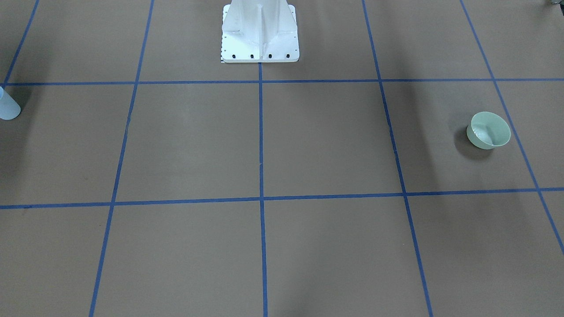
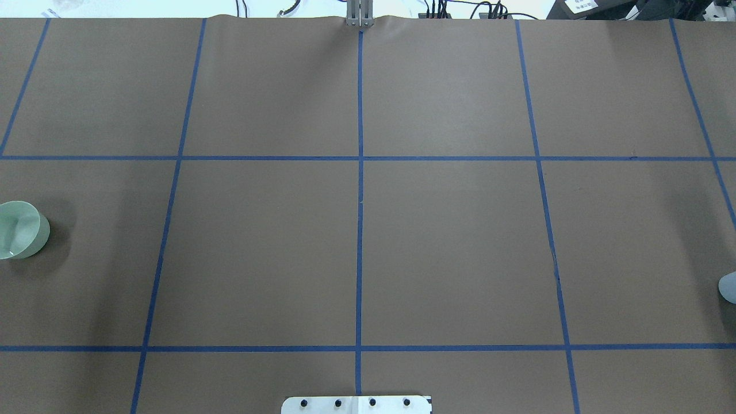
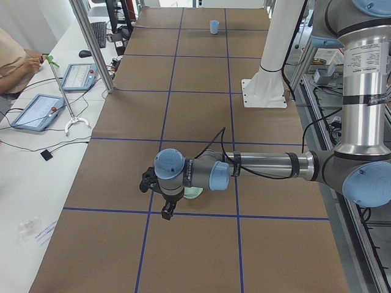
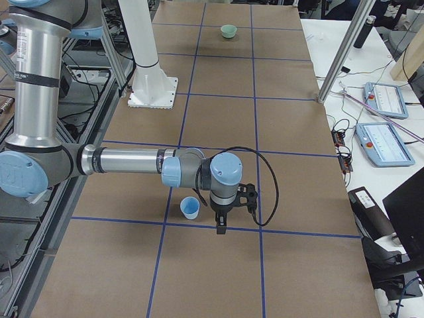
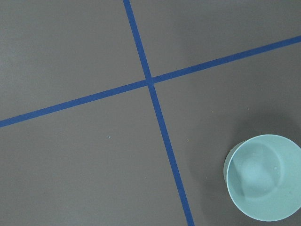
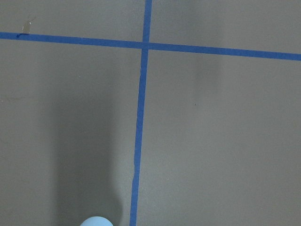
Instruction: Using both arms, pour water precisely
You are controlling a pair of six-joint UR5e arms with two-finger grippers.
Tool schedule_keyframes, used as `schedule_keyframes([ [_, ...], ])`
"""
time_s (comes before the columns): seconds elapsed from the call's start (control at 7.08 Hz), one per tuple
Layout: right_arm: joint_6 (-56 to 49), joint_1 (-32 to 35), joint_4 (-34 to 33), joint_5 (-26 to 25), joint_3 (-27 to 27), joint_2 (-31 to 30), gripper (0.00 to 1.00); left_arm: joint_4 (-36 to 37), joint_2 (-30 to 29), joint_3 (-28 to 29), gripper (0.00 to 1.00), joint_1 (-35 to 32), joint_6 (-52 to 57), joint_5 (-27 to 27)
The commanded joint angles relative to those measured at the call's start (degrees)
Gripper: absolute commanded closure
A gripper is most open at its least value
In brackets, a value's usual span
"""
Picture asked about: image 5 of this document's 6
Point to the light green bowl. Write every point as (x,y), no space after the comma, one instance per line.
(263,177)

